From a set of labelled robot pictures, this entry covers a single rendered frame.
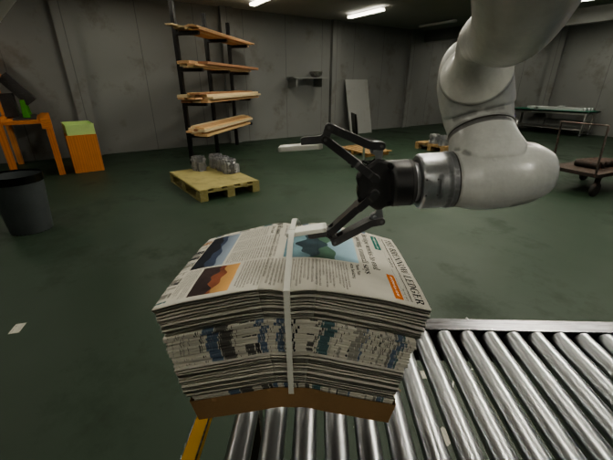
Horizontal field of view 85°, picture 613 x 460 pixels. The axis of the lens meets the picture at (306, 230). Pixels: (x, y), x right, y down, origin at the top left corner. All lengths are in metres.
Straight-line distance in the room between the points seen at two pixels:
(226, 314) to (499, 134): 0.49
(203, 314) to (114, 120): 8.44
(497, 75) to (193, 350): 0.61
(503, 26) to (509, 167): 0.33
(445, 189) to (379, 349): 0.26
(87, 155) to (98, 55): 2.52
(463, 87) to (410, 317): 0.35
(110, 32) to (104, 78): 0.91
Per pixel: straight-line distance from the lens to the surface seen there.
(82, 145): 7.16
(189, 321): 0.55
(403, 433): 0.82
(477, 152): 0.57
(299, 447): 0.78
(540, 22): 0.27
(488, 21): 0.28
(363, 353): 0.55
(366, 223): 0.57
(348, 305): 0.50
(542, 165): 0.60
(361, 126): 11.33
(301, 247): 0.61
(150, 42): 9.04
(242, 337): 0.55
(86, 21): 8.92
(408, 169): 0.54
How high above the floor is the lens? 1.45
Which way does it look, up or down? 24 degrees down
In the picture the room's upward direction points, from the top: straight up
